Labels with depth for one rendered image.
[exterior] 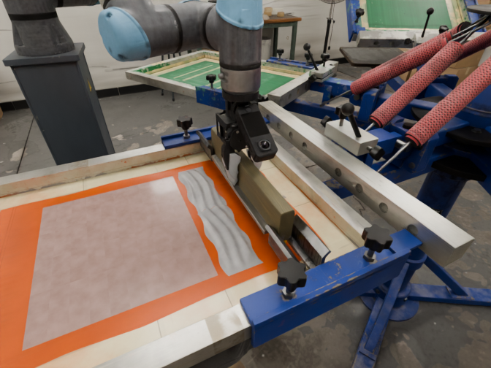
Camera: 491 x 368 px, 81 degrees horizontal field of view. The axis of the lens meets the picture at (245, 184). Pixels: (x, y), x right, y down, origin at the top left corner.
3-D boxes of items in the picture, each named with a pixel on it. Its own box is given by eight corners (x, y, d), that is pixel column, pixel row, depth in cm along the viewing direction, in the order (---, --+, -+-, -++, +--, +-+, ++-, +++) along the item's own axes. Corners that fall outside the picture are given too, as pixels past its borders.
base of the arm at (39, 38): (24, 47, 89) (8, 9, 83) (77, 43, 93) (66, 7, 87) (10, 58, 78) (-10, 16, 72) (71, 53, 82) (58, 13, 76)
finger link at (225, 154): (237, 165, 63) (243, 128, 59) (241, 169, 62) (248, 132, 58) (218, 167, 61) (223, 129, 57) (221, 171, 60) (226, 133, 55)
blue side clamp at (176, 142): (168, 164, 83) (164, 143, 79) (164, 156, 87) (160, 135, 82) (260, 143, 93) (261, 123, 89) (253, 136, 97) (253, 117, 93)
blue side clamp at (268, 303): (253, 349, 43) (254, 325, 39) (240, 319, 46) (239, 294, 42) (399, 275, 53) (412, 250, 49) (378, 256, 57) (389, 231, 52)
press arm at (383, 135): (342, 167, 73) (346, 150, 70) (327, 156, 77) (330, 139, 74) (392, 152, 78) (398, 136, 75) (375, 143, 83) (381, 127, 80)
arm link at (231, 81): (269, 68, 50) (226, 73, 48) (267, 93, 53) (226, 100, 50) (250, 58, 56) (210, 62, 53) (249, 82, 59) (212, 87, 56)
